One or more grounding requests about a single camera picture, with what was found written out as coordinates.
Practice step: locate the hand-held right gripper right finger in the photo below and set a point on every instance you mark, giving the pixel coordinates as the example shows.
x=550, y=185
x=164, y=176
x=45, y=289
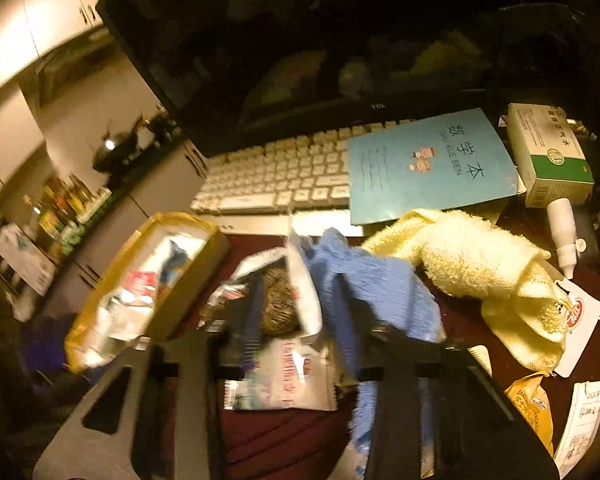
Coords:
x=405, y=360

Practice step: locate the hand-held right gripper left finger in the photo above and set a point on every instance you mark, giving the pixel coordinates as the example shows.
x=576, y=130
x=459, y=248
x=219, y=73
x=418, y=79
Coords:
x=245, y=340

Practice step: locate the red lettered printed packet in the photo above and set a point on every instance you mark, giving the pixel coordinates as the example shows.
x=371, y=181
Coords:
x=285, y=375

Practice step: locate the yellow cardboard box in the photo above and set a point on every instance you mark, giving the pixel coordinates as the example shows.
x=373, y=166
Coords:
x=195, y=280

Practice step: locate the blue towel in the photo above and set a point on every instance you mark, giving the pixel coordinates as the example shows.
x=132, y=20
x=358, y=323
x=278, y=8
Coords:
x=375, y=280

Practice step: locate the yellow towel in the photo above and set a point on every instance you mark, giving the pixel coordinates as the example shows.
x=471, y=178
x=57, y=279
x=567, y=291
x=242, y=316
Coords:
x=470, y=255

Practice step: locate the yellow snack packet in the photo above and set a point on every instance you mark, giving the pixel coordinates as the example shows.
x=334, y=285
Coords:
x=527, y=405

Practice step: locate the white plastic bag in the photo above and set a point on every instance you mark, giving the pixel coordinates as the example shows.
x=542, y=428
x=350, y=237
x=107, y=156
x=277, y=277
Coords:
x=305, y=300

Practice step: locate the crumpled white plastic wrapper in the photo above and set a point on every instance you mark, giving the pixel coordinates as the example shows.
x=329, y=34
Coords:
x=130, y=310

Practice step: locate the white keyboard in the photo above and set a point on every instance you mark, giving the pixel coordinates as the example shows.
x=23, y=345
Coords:
x=260, y=180

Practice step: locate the white lower kitchen cabinets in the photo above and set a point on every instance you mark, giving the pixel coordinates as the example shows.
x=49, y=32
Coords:
x=130, y=215

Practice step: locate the white kitchen cabinets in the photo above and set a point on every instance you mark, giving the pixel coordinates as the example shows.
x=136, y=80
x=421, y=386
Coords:
x=130, y=215
x=40, y=10

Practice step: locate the blue notebook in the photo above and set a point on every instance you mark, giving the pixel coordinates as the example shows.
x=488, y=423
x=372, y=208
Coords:
x=420, y=180

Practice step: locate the white tag red logo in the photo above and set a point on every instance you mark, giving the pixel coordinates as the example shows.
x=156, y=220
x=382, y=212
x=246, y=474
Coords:
x=582, y=320

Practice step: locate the white paper slip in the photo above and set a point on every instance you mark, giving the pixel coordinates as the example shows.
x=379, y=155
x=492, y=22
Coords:
x=582, y=425

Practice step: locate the white spray bottle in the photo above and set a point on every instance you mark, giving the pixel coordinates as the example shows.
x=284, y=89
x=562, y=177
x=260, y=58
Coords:
x=562, y=225

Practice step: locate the row of condiment bottles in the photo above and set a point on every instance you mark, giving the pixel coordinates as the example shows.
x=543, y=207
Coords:
x=60, y=205

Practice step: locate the black wok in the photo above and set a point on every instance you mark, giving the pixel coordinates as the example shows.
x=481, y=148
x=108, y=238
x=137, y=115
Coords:
x=112, y=152

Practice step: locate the white blue carton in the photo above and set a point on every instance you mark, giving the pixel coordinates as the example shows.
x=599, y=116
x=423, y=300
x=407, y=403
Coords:
x=22, y=260

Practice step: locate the green white medicine box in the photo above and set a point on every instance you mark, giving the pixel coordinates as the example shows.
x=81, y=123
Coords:
x=545, y=145

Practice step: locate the black monitor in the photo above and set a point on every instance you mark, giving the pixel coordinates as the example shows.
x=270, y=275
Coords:
x=280, y=35

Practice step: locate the range hood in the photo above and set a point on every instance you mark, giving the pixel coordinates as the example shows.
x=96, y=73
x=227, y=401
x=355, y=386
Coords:
x=65, y=67

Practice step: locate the white upper kitchen cabinets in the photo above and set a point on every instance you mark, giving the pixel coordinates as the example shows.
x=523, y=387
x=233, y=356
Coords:
x=40, y=10

